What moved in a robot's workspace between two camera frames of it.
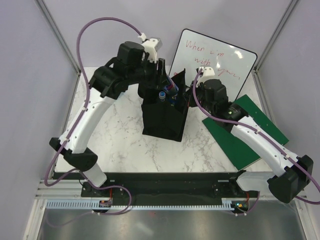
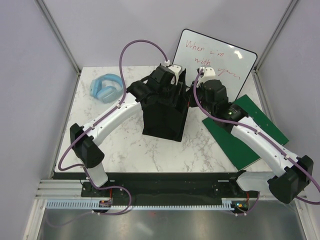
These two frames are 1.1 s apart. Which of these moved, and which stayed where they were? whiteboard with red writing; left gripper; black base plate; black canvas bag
Moved: left gripper
Stayed: black base plate; whiteboard with red writing; black canvas bag
